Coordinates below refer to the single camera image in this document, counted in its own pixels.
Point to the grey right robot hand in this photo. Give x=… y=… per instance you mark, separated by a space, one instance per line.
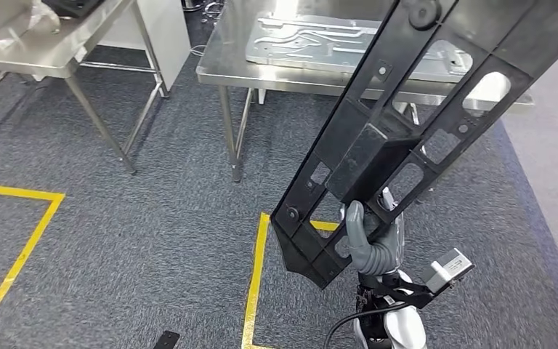
x=380 y=257

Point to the black plastic plate bracket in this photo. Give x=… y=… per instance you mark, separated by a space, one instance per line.
x=370 y=159

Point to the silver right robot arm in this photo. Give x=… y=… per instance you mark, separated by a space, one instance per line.
x=406 y=332

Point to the black flat robot part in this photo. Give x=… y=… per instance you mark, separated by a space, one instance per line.
x=166 y=341

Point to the steel workbench table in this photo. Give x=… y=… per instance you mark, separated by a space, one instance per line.
x=231 y=62

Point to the grooved aluminium plate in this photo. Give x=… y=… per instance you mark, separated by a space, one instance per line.
x=308 y=48

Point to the black chrome stool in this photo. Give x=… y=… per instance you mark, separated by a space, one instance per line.
x=207 y=9

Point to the white cabinet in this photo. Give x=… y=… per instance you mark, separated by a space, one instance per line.
x=168 y=29

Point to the black object on table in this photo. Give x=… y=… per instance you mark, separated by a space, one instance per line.
x=72 y=7

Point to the clear plastic bag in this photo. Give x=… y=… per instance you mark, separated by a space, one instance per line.
x=0 y=29

